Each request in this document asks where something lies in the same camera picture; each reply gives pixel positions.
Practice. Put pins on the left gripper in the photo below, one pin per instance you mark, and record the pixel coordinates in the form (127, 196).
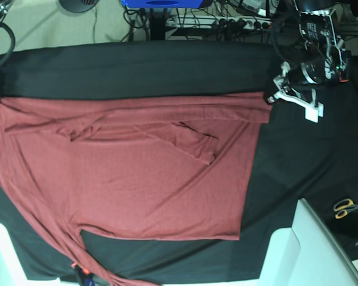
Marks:
(297, 79)

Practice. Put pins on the red long-sleeve T-shirt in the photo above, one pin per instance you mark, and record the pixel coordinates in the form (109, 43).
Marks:
(168, 168)

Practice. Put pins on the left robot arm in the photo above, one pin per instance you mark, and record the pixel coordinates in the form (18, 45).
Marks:
(319, 39)

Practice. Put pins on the black and orange clamp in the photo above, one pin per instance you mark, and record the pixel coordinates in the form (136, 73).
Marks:
(344, 65)

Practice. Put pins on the white power strip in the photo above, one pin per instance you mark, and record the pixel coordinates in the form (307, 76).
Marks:
(209, 22)

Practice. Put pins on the blue plastic box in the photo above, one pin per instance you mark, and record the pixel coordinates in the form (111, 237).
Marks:
(161, 3)

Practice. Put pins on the blue clamp at bottom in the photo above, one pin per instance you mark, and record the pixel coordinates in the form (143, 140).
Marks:
(83, 276)

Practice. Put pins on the yellow-handled scissors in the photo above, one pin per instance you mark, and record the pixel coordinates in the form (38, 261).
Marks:
(344, 208)

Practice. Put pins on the black stand post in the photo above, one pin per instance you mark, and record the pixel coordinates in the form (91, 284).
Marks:
(157, 20)

